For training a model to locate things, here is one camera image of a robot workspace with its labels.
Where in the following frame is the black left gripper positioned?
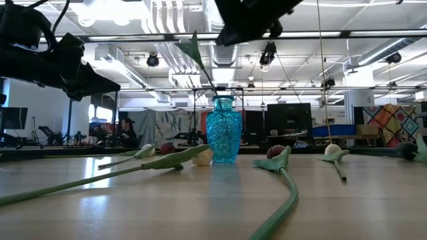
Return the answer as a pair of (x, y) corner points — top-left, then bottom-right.
(0, 32), (121, 102)

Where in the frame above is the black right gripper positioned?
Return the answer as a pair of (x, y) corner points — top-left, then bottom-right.
(215, 0), (303, 47)

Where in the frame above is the black artificial tulip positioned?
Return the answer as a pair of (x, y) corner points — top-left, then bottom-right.
(175, 31), (220, 97)
(396, 133), (427, 164)

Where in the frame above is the white artificial tulip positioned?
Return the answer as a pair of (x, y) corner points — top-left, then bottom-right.
(97, 143), (157, 170)

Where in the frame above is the dark red artificial tulip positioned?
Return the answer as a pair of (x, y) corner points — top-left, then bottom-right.
(248, 144), (300, 240)
(159, 142), (176, 156)

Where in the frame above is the blue patterned glass vase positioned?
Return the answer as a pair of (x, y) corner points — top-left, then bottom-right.
(205, 95), (244, 164)

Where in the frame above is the cream artificial tulip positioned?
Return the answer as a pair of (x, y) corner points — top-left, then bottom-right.
(0, 143), (214, 207)
(317, 143), (350, 183)

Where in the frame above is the person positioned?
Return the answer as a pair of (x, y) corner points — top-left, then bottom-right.
(115, 117), (139, 149)

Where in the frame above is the black rig crossbar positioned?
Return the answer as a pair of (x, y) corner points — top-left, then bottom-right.
(39, 29), (427, 43)
(118, 85), (427, 93)

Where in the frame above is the black computer monitor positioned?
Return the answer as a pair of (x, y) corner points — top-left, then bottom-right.
(0, 106), (29, 131)

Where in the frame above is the leaf print curtain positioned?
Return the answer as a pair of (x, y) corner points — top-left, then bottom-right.
(128, 109), (203, 149)

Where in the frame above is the black background equipment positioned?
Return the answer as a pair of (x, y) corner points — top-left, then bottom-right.
(165, 128), (207, 147)

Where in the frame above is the blue storage bin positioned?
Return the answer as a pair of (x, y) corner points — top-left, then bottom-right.
(312, 124), (357, 137)

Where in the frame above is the white pillar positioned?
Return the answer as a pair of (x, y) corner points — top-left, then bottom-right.
(343, 65), (376, 107)

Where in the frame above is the wooden background table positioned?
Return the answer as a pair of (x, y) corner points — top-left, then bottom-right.
(266, 134), (381, 147)

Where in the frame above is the cardboard box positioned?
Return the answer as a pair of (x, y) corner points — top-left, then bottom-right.
(356, 124), (380, 136)

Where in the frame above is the colourful patchwork quilt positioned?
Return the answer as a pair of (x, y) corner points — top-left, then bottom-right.
(362, 103), (420, 149)

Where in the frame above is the silver ventilation duct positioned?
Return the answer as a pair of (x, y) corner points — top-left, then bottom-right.
(356, 36), (427, 67)
(202, 0), (242, 69)

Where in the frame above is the black aluminium table frame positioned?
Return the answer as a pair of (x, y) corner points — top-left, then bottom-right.
(0, 145), (427, 163)

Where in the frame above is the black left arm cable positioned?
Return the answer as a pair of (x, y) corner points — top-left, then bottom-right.
(28, 0), (71, 36)

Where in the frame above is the thin hanging cord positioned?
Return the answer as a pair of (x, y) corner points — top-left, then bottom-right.
(316, 0), (333, 145)

